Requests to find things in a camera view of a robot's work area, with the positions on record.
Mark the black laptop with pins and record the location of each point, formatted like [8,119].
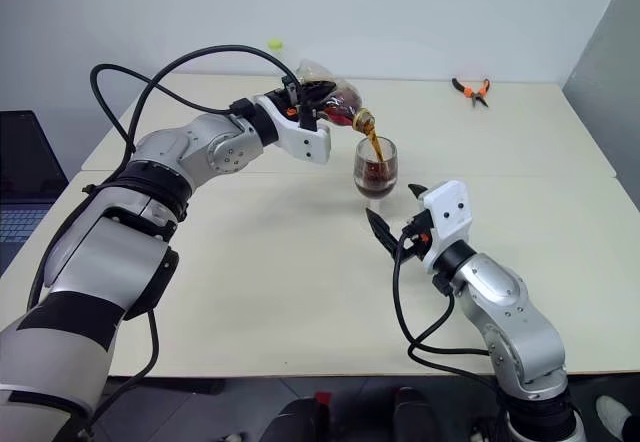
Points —
[25,162]

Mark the white shoe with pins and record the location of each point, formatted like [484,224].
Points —
[615,417]

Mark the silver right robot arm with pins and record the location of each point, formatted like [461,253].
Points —
[515,312]

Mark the orange and black pliers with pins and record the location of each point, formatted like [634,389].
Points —
[467,92]

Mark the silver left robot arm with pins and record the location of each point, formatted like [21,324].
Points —
[165,147]

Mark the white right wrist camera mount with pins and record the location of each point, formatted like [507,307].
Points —
[450,202]

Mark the dark rounded shape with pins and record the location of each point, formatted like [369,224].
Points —
[295,422]
[415,417]

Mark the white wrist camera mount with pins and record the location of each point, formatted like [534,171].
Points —
[450,202]
[300,144]

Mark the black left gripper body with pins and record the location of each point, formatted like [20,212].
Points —
[280,99]

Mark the dark drink bottle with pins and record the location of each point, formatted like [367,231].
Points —
[345,104]

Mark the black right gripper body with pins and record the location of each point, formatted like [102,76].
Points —
[416,244]

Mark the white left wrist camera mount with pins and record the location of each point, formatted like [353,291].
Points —
[300,144]

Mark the clear tube with green cap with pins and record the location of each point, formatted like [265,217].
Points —
[274,43]

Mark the clear wine glass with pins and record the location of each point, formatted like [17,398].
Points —
[375,172]

